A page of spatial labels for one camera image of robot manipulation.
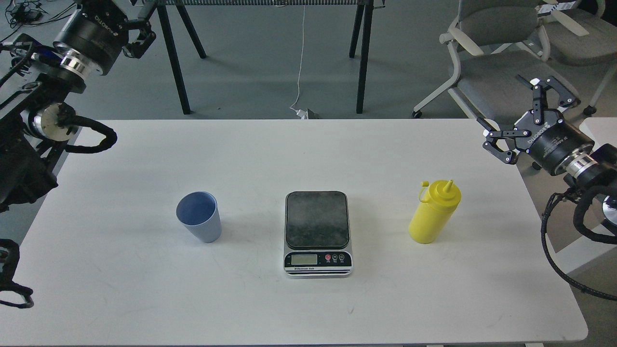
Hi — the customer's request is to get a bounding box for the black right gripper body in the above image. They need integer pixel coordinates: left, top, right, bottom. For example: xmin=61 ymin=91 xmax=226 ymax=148
xmin=515 ymin=110 xmax=594 ymax=176

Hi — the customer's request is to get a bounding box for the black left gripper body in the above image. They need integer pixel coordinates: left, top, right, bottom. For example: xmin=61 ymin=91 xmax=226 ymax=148
xmin=53 ymin=0 xmax=128 ymax=75

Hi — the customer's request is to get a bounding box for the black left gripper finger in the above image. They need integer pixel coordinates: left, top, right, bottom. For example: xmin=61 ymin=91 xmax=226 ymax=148
xmin=123 ymin=19 xmax=156 ymax=59
xmin=127 ymin=0 xmax=157 ymax=22

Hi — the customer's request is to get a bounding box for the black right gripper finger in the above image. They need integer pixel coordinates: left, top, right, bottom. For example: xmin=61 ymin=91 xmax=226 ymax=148
xmin=477 ymin=118 xmax=532 ymax=165
xmin=516 ymin=75 xmax=580 ymax=127

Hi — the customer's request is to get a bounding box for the yellow squeeze bottle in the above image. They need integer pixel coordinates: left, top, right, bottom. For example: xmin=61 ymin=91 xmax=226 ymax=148
xmin=408 ymin=180 xmax=461 ymax=244

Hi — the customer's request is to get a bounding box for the blue ribbed plastic cup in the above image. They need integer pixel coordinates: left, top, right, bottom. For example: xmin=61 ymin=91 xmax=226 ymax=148
xmin=175 ymin=191 xmax=222 ymax=243

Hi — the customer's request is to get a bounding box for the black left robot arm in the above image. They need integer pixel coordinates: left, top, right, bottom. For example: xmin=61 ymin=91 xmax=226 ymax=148
xmin=0 ymin=0 xmax=157 ymax=212

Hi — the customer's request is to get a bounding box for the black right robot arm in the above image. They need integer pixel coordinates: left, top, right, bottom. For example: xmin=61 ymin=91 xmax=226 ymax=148
xmin=478 ymin=75 xmax=617 ymax=301

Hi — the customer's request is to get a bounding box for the black digital kitchen scale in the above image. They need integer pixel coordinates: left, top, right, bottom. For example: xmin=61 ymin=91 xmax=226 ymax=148
xmin=283 ymin=191 xmax=353 ymax=278

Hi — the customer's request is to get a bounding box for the grey office chair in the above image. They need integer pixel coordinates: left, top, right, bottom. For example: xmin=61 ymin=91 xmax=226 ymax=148
xmin=537 ymin=0 xmax=617 ymax=117
xmin=412 ymin=0 xmax=558 ymax=130

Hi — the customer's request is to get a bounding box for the black cable bundle on floor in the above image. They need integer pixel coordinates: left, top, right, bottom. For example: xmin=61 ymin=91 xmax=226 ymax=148
xmin=4 ymin=0 xmax=78 ymax=30

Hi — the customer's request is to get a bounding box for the black trestle table frame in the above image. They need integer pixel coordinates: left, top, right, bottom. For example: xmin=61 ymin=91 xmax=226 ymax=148
xmin=155 ymin=0 xmax=376 ymax=114

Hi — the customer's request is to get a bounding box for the white hanging cable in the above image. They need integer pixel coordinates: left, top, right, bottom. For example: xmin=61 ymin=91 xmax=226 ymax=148
xmin=289 ymin=5 xmax=309 ymax=119

